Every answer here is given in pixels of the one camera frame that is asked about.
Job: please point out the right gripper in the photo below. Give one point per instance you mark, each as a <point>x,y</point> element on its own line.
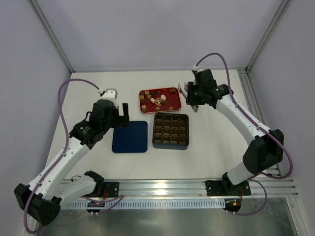
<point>190,93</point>

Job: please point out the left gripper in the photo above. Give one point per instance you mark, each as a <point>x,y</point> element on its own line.
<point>120,116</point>

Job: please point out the metal tongs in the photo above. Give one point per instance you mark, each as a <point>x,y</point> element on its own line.
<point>184,93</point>

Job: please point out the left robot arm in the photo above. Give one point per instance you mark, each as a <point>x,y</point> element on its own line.
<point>44,197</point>

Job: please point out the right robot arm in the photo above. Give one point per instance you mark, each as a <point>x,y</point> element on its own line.
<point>264,145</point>

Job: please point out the blue chocolate tin box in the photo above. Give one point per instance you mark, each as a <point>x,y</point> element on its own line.
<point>171,131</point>

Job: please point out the blue tin lid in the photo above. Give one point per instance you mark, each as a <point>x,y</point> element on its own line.
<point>132,139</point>

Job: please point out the red tray lid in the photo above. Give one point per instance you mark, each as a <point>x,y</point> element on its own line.
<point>172,100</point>

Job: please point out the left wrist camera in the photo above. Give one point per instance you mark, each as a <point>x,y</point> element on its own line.
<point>109,94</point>

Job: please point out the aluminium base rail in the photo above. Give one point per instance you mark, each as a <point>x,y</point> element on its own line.
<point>197,188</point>

